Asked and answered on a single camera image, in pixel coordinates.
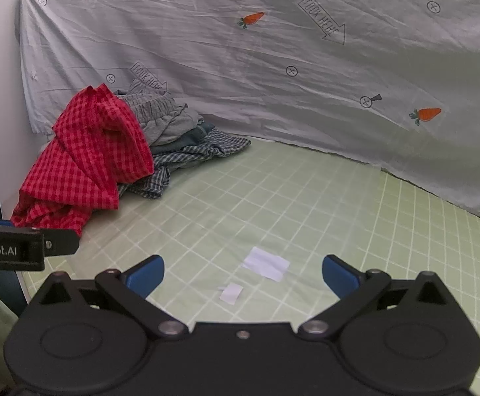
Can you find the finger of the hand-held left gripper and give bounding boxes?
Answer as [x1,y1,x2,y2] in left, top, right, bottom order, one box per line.
[42,228,80,256]

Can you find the grey printed bed sheet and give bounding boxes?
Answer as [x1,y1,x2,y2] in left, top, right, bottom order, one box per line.
[19,0,480,228]

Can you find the large white paper scrap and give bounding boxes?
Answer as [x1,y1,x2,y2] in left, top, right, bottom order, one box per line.
[242,247,289,282]

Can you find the small white paper scrap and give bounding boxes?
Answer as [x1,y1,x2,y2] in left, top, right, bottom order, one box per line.
[219,282,243,303]

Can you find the blue plaid garment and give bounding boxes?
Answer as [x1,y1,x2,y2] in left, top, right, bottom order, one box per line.
[117,128,252,201]

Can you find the dark blue garment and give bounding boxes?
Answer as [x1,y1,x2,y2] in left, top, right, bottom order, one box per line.
[151,121,217,156]

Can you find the grey ruffled garment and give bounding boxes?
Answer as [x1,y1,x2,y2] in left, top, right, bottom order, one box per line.
[114,79,205,147]

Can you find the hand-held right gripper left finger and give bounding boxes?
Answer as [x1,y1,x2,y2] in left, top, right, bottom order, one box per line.
[38,255,190,341]

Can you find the red checked shorts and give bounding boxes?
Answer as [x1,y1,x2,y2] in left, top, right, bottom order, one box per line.
[10,83,155,238]

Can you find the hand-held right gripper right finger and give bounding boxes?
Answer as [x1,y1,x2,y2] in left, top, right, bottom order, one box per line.
[297,255,451,341]

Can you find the green grid mat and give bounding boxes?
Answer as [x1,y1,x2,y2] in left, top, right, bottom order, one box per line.
[17,135,480,396]

